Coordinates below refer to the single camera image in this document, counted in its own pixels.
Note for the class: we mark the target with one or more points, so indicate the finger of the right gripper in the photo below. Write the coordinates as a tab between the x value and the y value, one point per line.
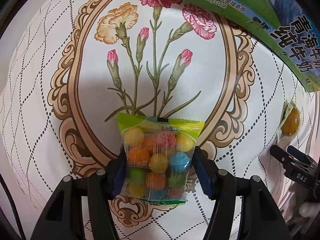
299	155
286	160

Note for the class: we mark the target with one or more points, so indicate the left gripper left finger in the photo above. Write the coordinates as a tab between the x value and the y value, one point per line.
61	217

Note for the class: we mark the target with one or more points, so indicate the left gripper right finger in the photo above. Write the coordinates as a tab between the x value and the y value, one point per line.
260	216

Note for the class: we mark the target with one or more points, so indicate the colourful candy ball bag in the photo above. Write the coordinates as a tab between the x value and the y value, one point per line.
158	152

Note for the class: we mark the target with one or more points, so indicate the packaged brown marinated egg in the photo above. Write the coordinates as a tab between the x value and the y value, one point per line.
289	124

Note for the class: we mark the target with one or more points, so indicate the cardboard milk box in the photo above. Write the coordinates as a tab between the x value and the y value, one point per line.
283	25

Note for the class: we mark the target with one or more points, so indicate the white floral quilted blanket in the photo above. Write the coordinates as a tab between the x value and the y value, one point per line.
80	63

